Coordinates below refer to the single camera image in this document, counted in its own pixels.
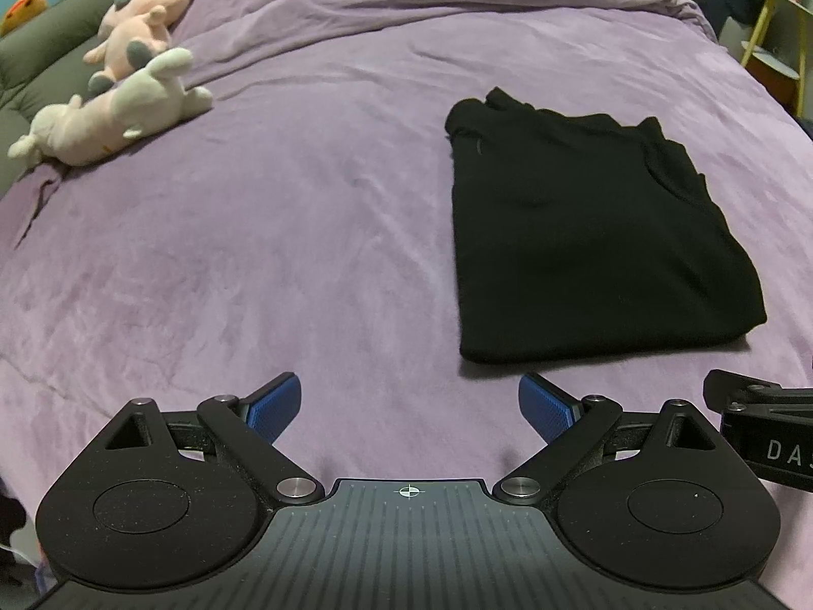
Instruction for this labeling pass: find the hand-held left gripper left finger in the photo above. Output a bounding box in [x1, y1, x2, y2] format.
[104, 372, 326, 504]

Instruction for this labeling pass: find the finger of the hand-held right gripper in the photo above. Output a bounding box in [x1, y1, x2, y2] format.
[702, 369, 813, 419]

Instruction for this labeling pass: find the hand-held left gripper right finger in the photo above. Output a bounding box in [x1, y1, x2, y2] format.
[494, 374, 723, 507]

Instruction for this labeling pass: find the black shirt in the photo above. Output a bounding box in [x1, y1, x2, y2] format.
[443, 87, 768, 366]

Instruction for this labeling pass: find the purple blanket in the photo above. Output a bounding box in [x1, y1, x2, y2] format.
[0, 0, 813, 586]

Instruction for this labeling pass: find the white plush toy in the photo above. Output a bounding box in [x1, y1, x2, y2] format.
[8, 47, 214, 168]

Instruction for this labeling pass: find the yellow shelf rack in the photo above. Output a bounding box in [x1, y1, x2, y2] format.
[740, 0, 813, 116]

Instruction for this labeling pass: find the dark bag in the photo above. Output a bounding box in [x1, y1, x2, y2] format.
[697, 0, 767, 43]

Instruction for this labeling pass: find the pink plush toy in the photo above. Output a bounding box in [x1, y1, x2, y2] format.
[84, 0, 198, 94]

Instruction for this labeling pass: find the grey pillow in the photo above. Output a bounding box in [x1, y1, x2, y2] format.
[0, 0, 138, 199]

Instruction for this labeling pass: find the orange plush toy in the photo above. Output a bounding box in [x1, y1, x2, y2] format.
[0, 0, 49, 37]

